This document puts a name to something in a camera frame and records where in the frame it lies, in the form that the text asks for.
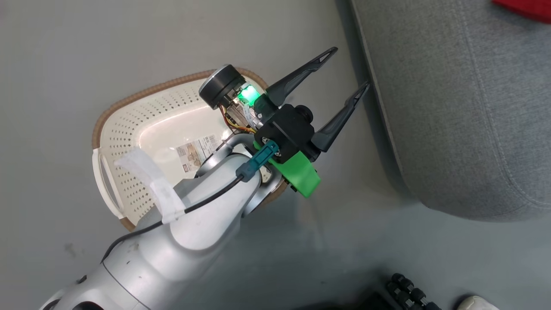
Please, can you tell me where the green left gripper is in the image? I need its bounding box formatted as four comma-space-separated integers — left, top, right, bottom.
266, 46, 371, 199

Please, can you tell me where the red clothing with white stripes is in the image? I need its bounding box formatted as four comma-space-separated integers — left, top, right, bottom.
492, 0, 551, 24

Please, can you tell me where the cream perforated laundry basket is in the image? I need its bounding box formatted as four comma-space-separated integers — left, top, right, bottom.
91, 67, 287, 233

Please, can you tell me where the grey fabric sofa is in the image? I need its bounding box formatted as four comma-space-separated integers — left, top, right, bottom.
349, 0, 551, 222

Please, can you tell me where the printed label sticker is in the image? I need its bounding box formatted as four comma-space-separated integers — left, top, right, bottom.
176, 134, 224, 174

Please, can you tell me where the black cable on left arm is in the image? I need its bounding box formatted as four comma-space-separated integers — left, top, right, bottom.
100, 140, 280, 264

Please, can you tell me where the white strap on left arm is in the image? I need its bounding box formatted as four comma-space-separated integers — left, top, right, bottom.
114, 149, 186, 223

